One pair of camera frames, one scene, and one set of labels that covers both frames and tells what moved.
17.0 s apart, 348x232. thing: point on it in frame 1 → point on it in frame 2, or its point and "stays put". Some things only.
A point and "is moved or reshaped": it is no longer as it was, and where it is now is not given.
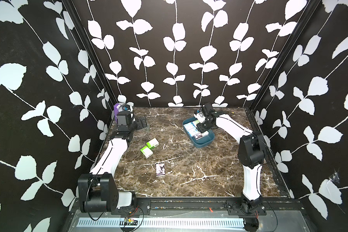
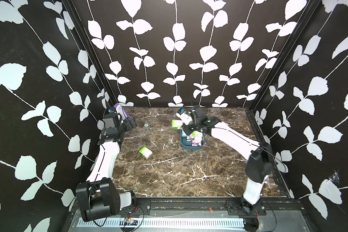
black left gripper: (139, 125) → (129, 126)
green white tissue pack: (195, 123) is moved or reshaped
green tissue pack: (152, 143) → (177, 124)
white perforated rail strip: (165, 223) stays put
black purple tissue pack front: (160, 169) → (197, 141)
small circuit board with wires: (129, 221) stays put
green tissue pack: (146, 152) stays put
